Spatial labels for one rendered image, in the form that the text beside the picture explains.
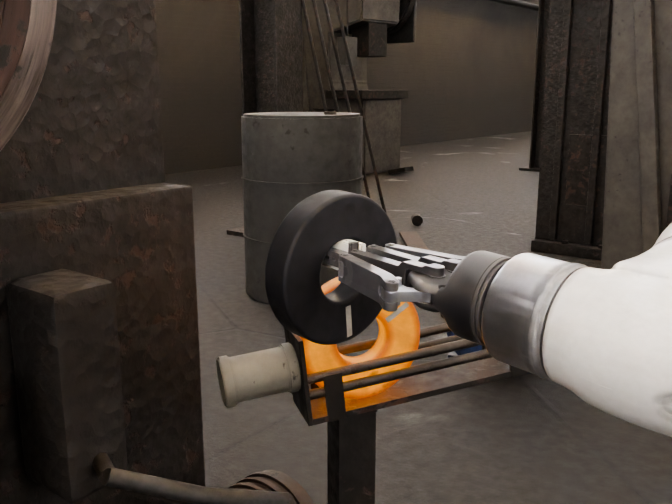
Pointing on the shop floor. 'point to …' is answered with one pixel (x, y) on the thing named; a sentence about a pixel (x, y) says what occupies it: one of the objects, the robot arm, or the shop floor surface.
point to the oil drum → (292, 175)
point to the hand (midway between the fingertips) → (336, 252)
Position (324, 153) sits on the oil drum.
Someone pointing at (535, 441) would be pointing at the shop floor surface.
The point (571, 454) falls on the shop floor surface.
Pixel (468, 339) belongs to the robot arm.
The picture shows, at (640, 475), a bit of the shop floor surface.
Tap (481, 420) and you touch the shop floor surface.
